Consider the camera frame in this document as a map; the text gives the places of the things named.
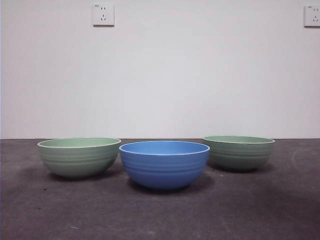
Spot blue ribbed bowl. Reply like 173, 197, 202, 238
118, 140, 211, 190

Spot white wall socket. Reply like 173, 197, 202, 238
92, 2, 116, 28
303, 4, 320, 28

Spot green ribbed bowl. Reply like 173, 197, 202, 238
37, 137, 122, 179
202, 135, 276, 173

